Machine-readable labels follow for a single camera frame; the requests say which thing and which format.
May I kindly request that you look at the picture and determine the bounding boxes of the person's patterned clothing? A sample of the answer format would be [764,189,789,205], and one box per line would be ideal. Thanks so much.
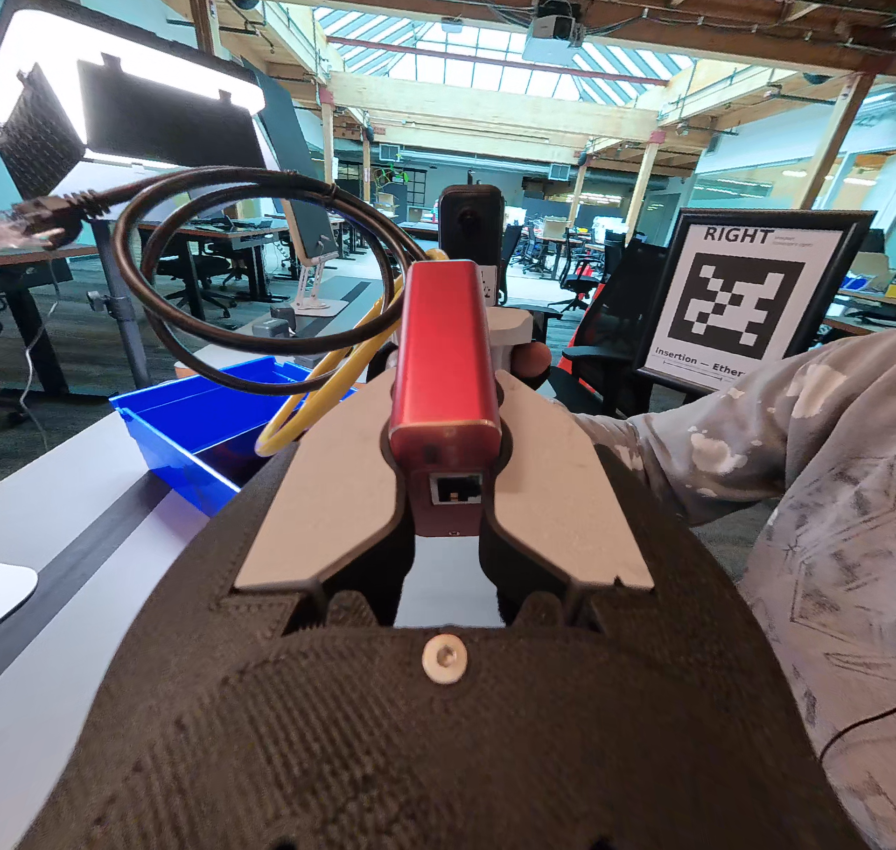
[735,472,896,850]

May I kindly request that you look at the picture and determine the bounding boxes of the yellow ethernet cable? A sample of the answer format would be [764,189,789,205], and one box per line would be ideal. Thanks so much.
[254,248,449,459]

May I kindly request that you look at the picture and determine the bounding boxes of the ceiling projector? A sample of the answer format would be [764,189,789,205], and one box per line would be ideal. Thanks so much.
[521,0,588,68]

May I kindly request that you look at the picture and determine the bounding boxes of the small black box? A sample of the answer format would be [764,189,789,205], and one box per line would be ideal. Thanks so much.
[251,306,296,341]

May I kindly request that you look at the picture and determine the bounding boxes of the red ethernet adapter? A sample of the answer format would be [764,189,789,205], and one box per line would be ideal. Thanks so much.
[387,260,504,537]

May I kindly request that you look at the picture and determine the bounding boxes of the light stand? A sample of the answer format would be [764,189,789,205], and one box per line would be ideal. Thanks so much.
[84,218,154,390]

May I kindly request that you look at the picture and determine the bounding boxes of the person's right hand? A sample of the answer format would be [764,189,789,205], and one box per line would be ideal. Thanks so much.
[511,341,554,380]

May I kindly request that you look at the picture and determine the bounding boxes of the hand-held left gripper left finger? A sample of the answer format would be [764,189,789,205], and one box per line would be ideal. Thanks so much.
[234,367,417,627]

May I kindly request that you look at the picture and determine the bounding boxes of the framed tag sign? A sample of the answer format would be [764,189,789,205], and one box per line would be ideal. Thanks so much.
[633,209,877,397]

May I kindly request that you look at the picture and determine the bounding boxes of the white stand base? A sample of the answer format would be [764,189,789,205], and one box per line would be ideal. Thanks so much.
[0,563,39,621]

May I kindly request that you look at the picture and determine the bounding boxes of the studio light panel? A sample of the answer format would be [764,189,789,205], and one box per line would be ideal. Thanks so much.
[0,0,281,200]

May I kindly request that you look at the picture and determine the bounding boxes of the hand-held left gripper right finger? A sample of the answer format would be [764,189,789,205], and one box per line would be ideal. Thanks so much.
[483,370,655,620]

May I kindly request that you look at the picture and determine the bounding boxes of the blue plastic bin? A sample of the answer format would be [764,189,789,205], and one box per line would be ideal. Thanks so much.
[110,356,358,518]

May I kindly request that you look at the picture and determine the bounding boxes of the person's right forearm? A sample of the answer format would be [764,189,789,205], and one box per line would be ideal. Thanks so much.
[560,328,896,529]

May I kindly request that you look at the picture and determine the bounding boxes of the black ethernet cable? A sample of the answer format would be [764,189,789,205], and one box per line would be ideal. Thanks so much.
[0,167,428,397]

